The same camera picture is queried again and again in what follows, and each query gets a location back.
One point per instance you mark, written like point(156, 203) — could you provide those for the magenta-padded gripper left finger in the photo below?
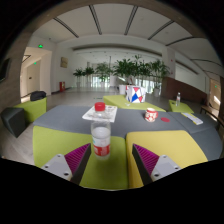
point(60, 166)

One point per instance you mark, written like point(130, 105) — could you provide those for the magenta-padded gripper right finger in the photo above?
point(163, 166)

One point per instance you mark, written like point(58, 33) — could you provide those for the clear red-capped water bottle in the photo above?
point(101, 140)

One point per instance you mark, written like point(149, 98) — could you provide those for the flat round red coaster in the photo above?
point(165, 119)

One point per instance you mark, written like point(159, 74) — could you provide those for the red and white mug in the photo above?
point(150, 115)

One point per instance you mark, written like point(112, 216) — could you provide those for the yellow and white leaflet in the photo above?
point(192, 118)

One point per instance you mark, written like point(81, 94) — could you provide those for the small green low table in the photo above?
point(183, 108)

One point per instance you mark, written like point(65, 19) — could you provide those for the green armchair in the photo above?
point(35, 109)

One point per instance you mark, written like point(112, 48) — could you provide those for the dark grey chair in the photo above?
point(14, 120)

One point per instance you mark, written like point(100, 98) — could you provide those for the small clear plastic bottle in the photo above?
point(178, 100)

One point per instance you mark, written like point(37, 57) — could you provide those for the white printed newspaper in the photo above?
point(108, 114)

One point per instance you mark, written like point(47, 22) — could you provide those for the black backpack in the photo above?
point(37, 95)

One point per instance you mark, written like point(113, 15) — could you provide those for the red blue white cube box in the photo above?
point(136, 94)

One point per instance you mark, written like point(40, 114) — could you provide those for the red fire extinguisher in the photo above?
point(62, 86)

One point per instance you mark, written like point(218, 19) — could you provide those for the large green low table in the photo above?
point(115, 101)

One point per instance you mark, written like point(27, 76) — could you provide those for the group of potted plants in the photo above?
point(128, 68)

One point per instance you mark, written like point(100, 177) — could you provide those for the wooden bench with black frame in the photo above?
point(213, 115)

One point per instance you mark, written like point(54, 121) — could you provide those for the framed wall picture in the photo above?
point(64, 62)

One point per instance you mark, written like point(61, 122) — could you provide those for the black wall monitor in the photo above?
point(4, 70)

